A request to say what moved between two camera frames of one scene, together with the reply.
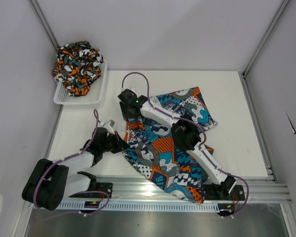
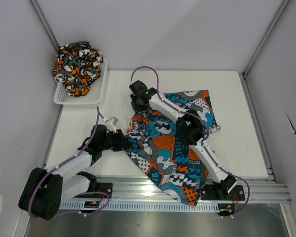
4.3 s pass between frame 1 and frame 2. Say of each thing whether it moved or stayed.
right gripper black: moved
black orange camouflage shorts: stayed
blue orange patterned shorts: stayed
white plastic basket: stayed
